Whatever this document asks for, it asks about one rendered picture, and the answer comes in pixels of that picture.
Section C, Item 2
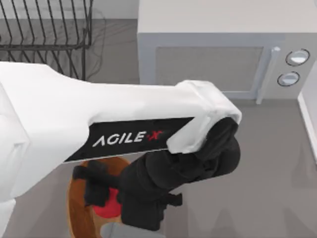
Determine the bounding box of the red round object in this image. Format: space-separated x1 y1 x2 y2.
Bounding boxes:
92 187 122 219

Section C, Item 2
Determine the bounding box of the brown wooden bowl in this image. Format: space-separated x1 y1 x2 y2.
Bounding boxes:
66 156 131 238

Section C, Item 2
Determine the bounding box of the microwave oven door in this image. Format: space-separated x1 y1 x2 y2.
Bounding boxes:
138 33 273 100

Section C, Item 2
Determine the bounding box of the pale grey microwave oven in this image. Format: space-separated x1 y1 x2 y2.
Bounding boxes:
137 0 317 105

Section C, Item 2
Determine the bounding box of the round microwave knob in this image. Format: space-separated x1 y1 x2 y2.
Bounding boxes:
285 49 311 66
277 71 301 88

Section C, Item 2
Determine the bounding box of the black wire rack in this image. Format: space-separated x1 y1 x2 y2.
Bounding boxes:
0 0 95 81

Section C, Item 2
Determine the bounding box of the pale microwave door handle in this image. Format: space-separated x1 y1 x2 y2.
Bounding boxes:
256 46 281 105

